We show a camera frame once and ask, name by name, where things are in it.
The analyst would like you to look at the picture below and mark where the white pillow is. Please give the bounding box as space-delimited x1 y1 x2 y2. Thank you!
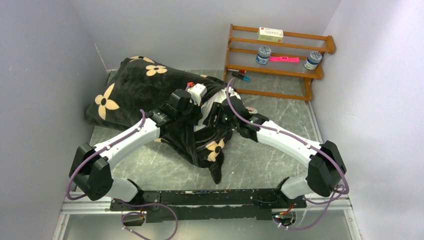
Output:
193 89 227 132

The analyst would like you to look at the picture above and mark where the black pillowcase with beige flowers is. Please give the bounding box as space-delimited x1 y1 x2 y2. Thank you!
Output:
84 56 233 184

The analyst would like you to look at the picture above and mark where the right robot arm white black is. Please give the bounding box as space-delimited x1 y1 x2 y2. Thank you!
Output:
203 96 349 208

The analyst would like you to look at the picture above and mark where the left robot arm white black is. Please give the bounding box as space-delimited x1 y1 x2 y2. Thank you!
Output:
69 84 207 210

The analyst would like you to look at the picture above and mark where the black blue marker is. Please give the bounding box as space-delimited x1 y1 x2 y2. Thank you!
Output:
231 71 251 82

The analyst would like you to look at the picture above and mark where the left blue white jar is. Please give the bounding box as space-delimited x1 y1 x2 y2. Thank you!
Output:
255 46 272 65

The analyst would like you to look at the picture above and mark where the blue white jar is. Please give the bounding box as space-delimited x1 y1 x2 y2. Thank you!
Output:
255 46 272 65
303 51 323 71

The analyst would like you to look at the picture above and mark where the pink highlighter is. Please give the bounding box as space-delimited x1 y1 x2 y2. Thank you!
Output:
269 56 300 63

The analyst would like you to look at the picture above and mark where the wooden shelf rack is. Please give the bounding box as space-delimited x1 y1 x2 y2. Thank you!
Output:
223 24 336 102

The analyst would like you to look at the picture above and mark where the white green box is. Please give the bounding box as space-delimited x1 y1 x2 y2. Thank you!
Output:
257 27 284 43

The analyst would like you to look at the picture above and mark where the right blue white jar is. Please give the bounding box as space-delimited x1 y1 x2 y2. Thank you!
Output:
303 51 323 71

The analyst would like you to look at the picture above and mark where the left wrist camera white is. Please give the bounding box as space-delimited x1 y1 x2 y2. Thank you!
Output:
186 83 207 106

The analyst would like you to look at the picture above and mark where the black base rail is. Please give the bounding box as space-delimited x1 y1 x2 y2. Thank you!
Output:
109 188 307 224

